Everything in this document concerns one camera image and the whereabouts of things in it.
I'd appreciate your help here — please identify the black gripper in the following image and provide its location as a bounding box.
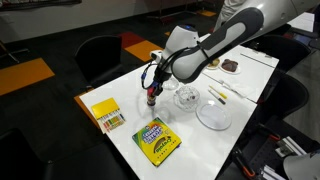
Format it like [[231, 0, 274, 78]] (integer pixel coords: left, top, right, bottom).
[[146, 68, 171, 100]]

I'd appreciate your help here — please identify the purple bottle with red cap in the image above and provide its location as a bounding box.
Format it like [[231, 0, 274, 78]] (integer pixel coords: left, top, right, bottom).
[[146, 87, 158, 108]]

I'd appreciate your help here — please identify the small cut glass bowl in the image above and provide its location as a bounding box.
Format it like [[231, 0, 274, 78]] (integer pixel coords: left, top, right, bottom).
[[162, 76, 180, 92]]

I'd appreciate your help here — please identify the large cut glass bowl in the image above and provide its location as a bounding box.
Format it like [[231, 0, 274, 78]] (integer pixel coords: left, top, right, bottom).
[[173, 85, 201, 113]]

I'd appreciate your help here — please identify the Crayola washable markers box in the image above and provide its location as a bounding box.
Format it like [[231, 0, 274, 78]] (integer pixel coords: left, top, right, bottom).
[[131, 116, 183, 168]]

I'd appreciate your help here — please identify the open yellow marker box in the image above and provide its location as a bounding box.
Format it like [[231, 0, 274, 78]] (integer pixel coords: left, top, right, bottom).
[[90, 97, 127, 134]]

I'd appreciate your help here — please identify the clear plastic plate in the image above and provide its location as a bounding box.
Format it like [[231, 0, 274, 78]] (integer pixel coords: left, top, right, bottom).
[[195, 103, 233, 132]]

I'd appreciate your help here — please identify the black office chair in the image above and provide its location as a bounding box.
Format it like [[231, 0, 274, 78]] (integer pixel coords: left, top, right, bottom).
[[258, 71, 310, 123], [73, 34, 126, 88], [241, 33, 312, 73]]

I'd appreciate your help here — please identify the white plate with tan food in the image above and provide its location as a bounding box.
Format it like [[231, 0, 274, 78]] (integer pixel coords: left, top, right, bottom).
[[205, 57, 222, 70]]

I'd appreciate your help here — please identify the yellow marker pen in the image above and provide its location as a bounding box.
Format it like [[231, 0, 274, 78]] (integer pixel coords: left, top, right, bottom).
[[208, 84, 229, 100]]

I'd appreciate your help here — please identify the white plate with brown food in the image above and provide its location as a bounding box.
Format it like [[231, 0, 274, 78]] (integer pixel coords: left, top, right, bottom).
[[218, 58, 242, 75]]

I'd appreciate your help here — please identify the white paper napkin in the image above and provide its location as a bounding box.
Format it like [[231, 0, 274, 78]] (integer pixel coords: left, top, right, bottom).
[[221, 79, 256, 98]]

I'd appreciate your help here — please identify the grey clothed person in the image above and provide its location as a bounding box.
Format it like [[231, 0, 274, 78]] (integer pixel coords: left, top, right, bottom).
[[213, 0, 248, 33]]

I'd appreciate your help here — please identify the black perforated board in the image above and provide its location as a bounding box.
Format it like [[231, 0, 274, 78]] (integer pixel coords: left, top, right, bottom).
[[249, 136, 288, 174]]

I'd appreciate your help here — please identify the white domed object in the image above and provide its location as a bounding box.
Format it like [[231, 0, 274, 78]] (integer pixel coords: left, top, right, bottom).
[[283, 151, 320, 180]]

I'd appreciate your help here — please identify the black cable with blue connector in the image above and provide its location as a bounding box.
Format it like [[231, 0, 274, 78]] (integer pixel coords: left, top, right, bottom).
[[140, 46, 208, 91]]

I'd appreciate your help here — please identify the orange handled tool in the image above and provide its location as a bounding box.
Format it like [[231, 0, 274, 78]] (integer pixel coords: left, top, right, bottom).
[[233, 148, 258, 179]]

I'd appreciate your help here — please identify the dark wall board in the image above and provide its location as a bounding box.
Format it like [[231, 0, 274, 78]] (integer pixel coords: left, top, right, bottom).
[[0, 0, 83, 12]]

